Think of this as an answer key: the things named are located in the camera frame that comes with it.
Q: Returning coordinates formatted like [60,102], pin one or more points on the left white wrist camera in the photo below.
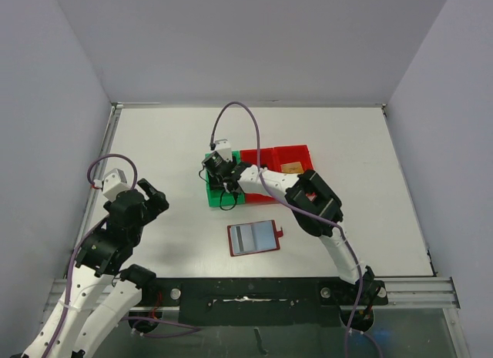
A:
[112,184]

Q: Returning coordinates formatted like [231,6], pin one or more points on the gold credit card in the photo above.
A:
[292,168]

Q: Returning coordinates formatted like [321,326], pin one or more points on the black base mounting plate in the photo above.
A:
[239,302]

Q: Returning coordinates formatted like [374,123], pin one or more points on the red bin with gold card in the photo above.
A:
[298,153]

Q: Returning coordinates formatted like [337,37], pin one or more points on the red bin with black card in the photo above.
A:
[269,160]

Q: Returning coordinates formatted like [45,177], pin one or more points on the green plastic bin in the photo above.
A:
[218,198]

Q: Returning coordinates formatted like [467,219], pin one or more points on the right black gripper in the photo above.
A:
[216,175]

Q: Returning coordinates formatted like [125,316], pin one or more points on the aluminium front rail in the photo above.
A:
[421,293]

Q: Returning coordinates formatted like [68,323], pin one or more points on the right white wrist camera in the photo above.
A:
[223,148]

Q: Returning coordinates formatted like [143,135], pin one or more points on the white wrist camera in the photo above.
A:
[223,148]
[112,184]

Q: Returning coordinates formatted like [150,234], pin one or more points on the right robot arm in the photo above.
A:
[315,206]

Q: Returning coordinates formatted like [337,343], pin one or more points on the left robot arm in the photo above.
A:
[98,291]

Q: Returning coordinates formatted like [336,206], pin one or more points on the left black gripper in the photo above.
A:
[156,203]

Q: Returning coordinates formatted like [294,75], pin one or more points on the red leather card holder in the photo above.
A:
[267,237]

